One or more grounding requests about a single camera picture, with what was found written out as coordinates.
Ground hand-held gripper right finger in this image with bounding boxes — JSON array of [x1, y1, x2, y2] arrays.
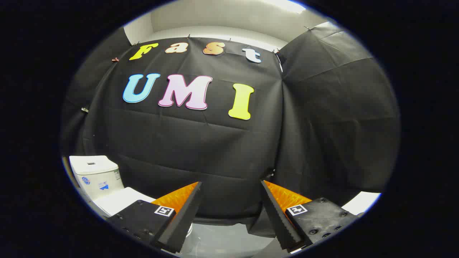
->
[[261, 180, 360, 252]]

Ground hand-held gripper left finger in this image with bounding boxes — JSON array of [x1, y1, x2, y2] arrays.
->
[[107, 182, 202, 253]]

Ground white ceramic toilet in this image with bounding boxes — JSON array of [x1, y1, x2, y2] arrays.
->
[[69, 155, 193, 238]]

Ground white flat panel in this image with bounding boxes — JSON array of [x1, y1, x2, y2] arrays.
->
[[341, 192, 382, 216]]

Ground black backdrop cloth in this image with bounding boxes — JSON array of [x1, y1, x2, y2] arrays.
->
[[61, 21, 400, 239]]

